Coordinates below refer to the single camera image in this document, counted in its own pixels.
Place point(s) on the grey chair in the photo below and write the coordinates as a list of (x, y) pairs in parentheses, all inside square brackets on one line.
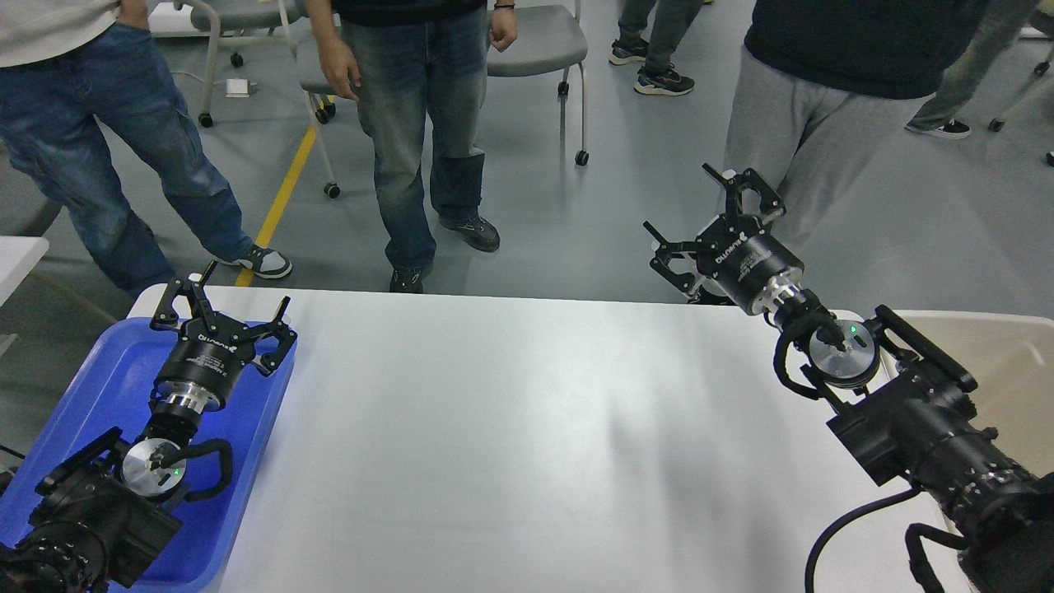
[(234, 24), (319, 105), (550, 39)]

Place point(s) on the white power adapter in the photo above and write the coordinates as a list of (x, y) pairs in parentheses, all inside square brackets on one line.
[(237, 88)]

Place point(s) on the grey chair middle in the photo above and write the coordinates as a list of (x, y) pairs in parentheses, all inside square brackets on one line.
[(319, 105)]

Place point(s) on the grey chair left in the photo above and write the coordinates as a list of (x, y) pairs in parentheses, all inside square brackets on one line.
[(234, 24)]

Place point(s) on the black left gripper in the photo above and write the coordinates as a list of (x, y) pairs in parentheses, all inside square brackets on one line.
[(206, 356)]

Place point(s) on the person with black sneakers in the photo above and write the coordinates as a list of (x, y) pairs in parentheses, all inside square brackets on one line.
[(648, 33)]

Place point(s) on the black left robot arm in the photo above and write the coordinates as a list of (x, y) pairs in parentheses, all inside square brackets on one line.
[(141, 475)]

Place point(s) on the beige plastic bin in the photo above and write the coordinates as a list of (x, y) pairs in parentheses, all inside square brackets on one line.
[(1011, 357)]

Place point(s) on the person in olive trousers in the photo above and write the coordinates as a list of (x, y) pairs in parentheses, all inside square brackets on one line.
[(996, 31)]

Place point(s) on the grey chair right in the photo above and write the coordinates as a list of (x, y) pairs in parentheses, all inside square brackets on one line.
[(550, 39)]

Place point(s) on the white side table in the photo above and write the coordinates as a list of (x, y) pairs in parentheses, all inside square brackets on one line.
[(19, 255)]

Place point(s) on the person in grey sweatpants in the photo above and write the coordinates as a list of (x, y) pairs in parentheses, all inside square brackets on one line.
[(823, 85)]

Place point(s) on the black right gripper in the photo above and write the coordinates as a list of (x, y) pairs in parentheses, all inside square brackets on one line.
[(738, 262)]

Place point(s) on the person in blue jeans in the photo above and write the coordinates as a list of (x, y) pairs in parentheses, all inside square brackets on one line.
[(72, 68)]

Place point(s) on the person in faded jeans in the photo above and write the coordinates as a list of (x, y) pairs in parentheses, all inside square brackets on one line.
[(418, 72)]

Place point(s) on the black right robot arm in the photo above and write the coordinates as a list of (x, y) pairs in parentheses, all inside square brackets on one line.
[(901, 405)]

